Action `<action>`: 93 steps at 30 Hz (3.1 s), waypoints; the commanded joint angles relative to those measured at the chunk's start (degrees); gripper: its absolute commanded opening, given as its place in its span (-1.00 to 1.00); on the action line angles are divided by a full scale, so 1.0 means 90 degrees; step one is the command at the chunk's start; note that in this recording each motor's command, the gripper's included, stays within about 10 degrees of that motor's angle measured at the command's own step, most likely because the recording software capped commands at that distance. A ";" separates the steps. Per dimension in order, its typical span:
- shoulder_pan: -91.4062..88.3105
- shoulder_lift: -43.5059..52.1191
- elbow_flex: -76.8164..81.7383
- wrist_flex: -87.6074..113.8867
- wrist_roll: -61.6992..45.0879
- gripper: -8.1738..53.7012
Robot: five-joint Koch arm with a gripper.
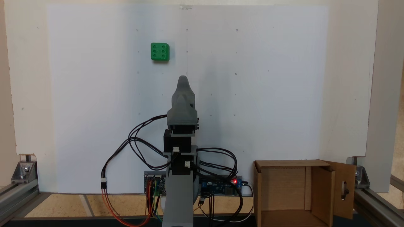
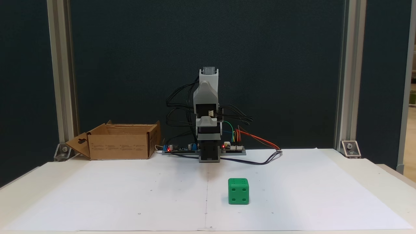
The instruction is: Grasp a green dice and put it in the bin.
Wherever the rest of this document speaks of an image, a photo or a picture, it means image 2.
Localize black servo cable bundle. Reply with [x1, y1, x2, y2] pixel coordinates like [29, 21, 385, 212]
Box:
[166, 76, 200, 147]
[218, 103, 254, 126]

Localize black power cable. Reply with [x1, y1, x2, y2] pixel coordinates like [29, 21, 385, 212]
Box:
[163, 149, 283, 166]

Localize green dice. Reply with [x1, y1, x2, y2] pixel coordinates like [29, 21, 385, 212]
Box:
[228, 178, 250, 205]

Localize pale grey panel frame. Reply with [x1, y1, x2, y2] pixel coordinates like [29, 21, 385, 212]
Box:
[396, 0, 416, 175]

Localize orange and red wire pair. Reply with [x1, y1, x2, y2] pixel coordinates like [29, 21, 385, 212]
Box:
[235, 128, 282, 152]

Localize green jumper wire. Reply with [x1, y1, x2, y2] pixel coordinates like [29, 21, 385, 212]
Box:
[222, 121, 235, 144]

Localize small circuit board white connectors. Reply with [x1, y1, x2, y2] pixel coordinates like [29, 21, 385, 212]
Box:
[221, 142, 247, 156]

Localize blue circuit board red LED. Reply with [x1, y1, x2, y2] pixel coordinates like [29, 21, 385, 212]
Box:
[162, 142, 200, 155]

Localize open brown cardboard box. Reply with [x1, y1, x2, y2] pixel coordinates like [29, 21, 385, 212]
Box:
[65, 120, 162, 160]

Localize aluminium frame post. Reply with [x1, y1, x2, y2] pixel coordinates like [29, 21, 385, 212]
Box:
[47, 0, 79, 153]
[334, 0, 367, 152]

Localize aluminium corner bracket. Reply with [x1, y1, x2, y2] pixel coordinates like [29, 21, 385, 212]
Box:
[53, 143, 72, 162]
[340, 140, 362, 159]

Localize grey ridged fixed gripper finger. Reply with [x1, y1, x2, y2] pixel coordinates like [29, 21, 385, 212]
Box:
[196, 116, 218, 128]

